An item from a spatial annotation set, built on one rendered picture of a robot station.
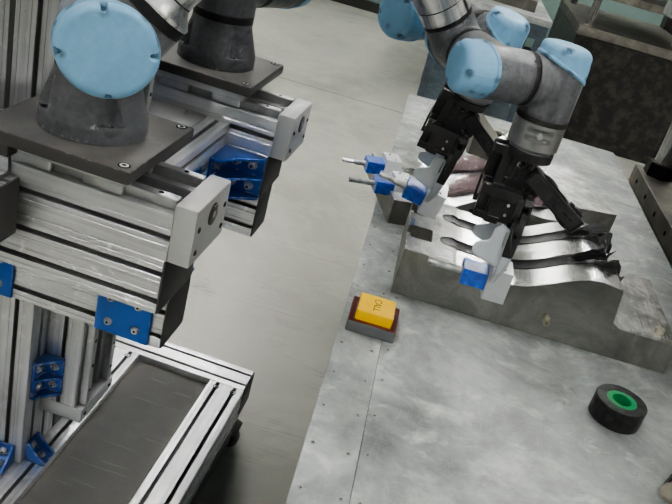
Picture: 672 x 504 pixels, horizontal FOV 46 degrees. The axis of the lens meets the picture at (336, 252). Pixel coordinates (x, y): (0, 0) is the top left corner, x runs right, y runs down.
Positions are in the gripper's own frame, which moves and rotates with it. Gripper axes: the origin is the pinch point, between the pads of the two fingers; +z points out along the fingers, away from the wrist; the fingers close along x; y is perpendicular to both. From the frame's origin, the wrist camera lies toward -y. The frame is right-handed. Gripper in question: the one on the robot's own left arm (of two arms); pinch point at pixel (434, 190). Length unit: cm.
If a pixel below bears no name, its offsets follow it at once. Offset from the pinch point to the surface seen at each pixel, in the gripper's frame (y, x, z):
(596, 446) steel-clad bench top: -32, 47, 3
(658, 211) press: -70, -78, 18
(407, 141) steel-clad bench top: 4, -66, 24
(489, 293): -11.1, 30.6, -3.5
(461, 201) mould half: -8.4, -15.5, 8.0
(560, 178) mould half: -30.3, -39.0, 4.2
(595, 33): -104, -420, 64
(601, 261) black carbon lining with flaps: -30.2, 11.5, -6.6
